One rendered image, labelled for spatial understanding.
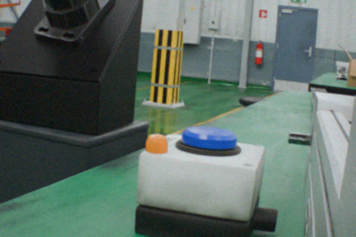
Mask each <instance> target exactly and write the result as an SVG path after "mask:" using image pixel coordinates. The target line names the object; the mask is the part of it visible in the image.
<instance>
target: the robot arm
mask: <svg viewBox="0 0 356 237"><path fill-rule="evenodd" d="M42 1H43V6H44V8H45V11H44V12H45V13H46V16H45V17H44V18H43V19H42V21H41V23H40V24H39V25H37V26H36V28H35V29H34V33H35V35H36V37H37V39H38V40H39V41H44V42H47V43H51V44H57V45H60V46H64V47H68V48H73V49H75V48H78V47H80V46H81V45H82V43H83V41H84V40H85V39H86V38H87V37H88V36H89V34H90V33H91V31H92V30H93V29H94V28H95V26H96V25H97V24H98V23H99V22H100V20H101V19H102V18H103V16H104V15H105V14H106V13H107V12H108V11H109V10H110V8H111V6H112V5H113V4H114V3H115V0H42Z"/></svg>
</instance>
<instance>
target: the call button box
mask: <svg viewBox="0 0 356 237"><path fill-rule="evenodd" d="M166 138H167V142H168V152H167V153H165V154H155V153H150V152H147V151H146V150H145V151H143V152H141V154H140V156H139V174H138V182H137V202H138V203H139V204H140V205H139V206H138V207H137V208H136V209H135V232H136V233H139V234H145V235H149V236H155V237H250V235H251V232H252V230H258V231H267V232H271V233H272V232H274V231H275V228H276V223H277V217H278V210H277V209H276V208H265V207H259V197H260V196H259V195H260V191H261V186H262V181H263V170H264V160H265V154H266V149H265V147H263V146H260V145H252V144H244V143H238V142H237V143H236V147H233V148H230V149H210V148H207V149H204V148H200V147H193V146H189V145H187V144H184V143H183V142H182V135H178V134H173V135H167V136H166Z"/></svg>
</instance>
